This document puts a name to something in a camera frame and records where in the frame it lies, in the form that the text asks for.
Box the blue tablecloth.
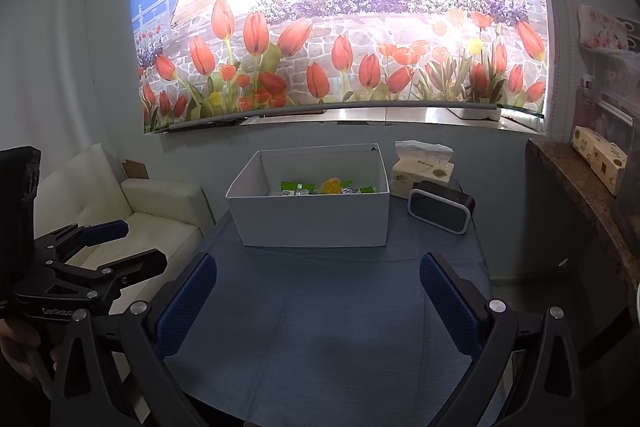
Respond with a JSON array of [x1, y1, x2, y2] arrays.
[[165, 194, 506, 427]]

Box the tissue pack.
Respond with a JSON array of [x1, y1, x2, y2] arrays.
[[390, 140, 455, 200]]

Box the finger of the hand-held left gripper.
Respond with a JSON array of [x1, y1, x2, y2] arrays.
[[35, 220, 129, 263], [52, 248, 168, 304]]

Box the stone counter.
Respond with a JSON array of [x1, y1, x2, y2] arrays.
[[525, 138, 640, 323]]

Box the pile of jelly cups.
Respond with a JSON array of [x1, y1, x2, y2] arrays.
[[282, 176, 362, 196]]

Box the brown cardboard piece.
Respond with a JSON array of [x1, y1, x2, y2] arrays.
[[122, 159, 151, 180]]

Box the white sofa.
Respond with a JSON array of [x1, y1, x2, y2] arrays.
[[32, 143, 217, 318]]

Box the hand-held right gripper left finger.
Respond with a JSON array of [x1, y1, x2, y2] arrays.
[[50, 252, 218, 427]]

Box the floral printed pouch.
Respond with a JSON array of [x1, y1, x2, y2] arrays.
[[577, 4, 640, 50]]

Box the tulip wall poster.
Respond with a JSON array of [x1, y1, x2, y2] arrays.
[[129, 0, 548, 135]]

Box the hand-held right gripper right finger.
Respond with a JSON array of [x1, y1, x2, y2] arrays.
[[419, 252, 583, 427]]

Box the black speaker with white frame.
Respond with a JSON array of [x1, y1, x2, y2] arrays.
[[406, 180, 476, 235]]

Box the white cardboard box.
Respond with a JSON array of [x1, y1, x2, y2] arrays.
[[225, 143, 392, 249]]

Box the yellow patterned box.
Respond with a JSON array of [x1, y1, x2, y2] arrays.
[[570, 125, 628, 196]]

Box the person's left hand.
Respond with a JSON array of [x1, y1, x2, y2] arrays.
[[0, 318, 57, 383]]

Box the clear plastic container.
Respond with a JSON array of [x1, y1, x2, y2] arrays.
[[575, 47, 640, 228]]

